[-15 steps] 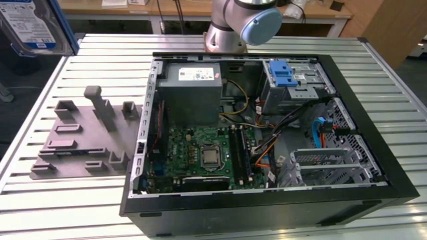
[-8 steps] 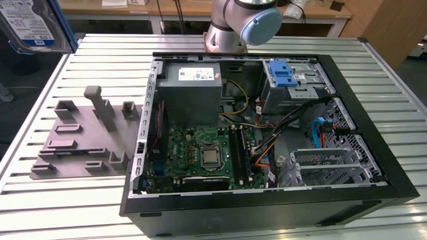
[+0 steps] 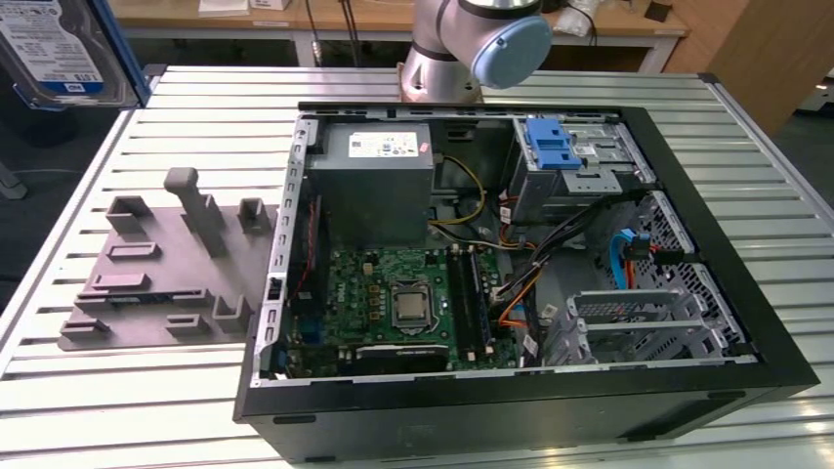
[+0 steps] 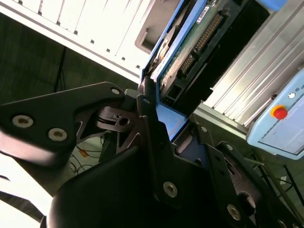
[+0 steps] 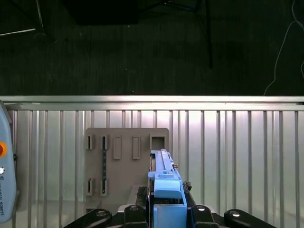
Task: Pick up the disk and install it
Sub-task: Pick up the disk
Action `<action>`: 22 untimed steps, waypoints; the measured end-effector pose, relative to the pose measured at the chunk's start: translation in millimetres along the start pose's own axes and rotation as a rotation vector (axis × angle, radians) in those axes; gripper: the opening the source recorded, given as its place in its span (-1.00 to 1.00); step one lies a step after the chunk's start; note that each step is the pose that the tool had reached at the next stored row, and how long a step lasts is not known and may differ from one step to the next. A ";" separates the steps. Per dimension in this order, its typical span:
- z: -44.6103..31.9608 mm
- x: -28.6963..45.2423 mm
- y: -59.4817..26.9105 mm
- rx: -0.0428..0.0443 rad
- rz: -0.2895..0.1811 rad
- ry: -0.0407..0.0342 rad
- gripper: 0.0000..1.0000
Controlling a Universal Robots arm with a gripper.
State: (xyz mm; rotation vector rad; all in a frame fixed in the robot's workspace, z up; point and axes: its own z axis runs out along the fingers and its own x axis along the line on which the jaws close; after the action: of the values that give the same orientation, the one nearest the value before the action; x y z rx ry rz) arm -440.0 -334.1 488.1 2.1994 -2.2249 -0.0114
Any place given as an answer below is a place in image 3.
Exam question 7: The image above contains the hard disk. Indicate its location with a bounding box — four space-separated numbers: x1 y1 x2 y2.
0 0 152 112

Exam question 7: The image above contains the grey power supply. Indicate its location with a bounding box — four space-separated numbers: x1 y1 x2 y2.
306 121 436 250

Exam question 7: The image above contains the green motherboard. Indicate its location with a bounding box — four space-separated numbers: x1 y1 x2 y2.
279 246 528 377

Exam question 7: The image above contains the silver CPU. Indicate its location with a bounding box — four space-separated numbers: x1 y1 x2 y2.
390 287 435 326

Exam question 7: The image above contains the black RAM slot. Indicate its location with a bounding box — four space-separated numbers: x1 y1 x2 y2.
448 246 480 361

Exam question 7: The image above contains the black graphics card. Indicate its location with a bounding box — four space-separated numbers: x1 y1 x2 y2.
338 341 452 376

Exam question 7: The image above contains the blue drive latch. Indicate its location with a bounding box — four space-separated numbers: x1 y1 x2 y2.
526 117 584 171

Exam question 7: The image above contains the metal optical drive cage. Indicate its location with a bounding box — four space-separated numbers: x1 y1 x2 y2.
507 116 657 226

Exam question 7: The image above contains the black PC case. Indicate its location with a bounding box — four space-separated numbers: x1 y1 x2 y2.
232 100 821 464

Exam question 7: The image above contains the grey parts rack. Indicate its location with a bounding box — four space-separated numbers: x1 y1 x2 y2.
57 165 282 351

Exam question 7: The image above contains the wooden desk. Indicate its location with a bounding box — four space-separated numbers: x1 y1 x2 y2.
113 0 693 74

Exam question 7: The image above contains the white paper box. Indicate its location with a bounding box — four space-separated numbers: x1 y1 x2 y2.
198 0 251 19

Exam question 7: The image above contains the grey furniture foot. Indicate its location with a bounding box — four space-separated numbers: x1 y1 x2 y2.
0 160 28 200

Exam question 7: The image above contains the brown wooden cabinet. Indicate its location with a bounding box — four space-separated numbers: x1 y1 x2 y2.
663 0 834 143

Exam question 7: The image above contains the yellow wire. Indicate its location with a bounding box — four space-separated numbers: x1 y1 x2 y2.
426 154 488 227

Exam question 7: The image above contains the orange wire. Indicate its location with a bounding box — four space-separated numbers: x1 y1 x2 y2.
498 287 542 328

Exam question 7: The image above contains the black wire bundle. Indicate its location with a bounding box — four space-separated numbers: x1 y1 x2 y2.
498 188 659 294

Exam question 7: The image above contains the blue data wire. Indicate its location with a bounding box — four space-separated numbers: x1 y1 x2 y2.
608 232 653 294

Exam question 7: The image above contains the black power wire connector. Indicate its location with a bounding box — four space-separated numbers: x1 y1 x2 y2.
650 248 702 269

